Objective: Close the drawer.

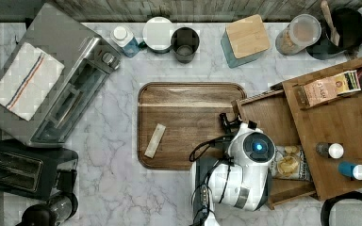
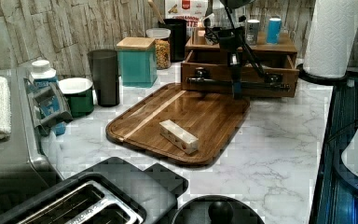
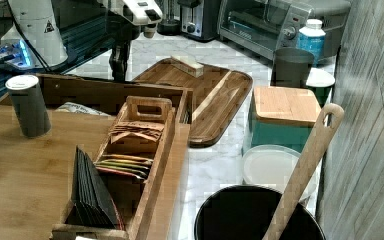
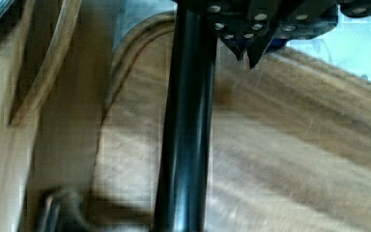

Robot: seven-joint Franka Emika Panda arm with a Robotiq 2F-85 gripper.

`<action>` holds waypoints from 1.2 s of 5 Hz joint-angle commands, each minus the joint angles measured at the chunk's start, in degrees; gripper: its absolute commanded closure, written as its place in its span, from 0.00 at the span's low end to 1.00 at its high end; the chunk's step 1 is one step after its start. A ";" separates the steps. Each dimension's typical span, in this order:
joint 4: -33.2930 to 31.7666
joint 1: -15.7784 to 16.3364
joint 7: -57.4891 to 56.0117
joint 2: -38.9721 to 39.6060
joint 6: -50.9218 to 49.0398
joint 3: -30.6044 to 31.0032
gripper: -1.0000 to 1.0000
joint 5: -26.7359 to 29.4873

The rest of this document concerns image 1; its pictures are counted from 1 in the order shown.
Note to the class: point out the small wooden stick block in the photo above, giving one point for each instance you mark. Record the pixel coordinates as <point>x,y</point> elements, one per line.
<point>155,140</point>

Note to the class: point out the yellow tea box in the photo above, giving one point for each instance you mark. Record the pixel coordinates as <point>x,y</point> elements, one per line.
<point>346,82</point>

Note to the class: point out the wooden spatula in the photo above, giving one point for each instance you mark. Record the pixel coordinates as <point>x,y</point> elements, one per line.
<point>328,18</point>

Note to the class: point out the white cap blue bottle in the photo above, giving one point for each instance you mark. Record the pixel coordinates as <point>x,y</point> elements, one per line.
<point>124,38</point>

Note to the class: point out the wooden drawer cabinet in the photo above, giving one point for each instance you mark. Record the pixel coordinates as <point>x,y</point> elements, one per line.
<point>337,122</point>

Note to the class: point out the black coffee grinder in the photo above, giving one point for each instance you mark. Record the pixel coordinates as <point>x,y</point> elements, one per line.
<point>54,212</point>

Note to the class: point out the black utensil holder pot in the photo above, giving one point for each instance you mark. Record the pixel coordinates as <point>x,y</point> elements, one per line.
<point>348,23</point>

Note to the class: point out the teal box bamboo lid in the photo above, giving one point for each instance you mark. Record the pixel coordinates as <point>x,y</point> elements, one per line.
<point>244,41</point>

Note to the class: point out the sea salt chips bag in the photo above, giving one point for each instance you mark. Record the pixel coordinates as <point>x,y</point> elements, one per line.
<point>290,164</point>

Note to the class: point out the dark shaker white cap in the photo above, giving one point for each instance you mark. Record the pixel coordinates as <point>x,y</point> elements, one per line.
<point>330,150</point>

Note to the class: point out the white striped dish towel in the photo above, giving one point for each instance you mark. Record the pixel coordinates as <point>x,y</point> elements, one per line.
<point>28,80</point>

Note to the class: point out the blue shaker white cap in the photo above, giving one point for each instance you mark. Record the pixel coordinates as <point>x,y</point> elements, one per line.
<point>351,170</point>

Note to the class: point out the dark grey cup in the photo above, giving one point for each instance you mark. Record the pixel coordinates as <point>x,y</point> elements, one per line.
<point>185,42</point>

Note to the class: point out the clear lidded food jar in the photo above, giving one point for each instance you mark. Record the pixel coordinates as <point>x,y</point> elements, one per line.
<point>303,31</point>

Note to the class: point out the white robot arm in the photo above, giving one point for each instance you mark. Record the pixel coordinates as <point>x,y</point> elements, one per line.
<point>241,177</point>

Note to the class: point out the black round bowl rim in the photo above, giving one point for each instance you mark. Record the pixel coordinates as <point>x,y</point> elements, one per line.
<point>329,204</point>

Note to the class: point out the wooden drawer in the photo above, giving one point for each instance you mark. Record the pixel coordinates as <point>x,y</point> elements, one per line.
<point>270,111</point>

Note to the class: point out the black slot toaster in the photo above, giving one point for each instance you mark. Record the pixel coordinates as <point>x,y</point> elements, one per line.
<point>36,173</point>

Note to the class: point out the silver toaster oven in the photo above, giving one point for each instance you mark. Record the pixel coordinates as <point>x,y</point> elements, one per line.
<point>88,59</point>

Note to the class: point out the white lidded round canister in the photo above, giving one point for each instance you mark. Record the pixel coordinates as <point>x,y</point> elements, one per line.
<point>157,34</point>

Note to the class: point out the wooden serving tray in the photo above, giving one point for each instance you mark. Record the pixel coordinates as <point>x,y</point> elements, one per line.
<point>190,112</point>

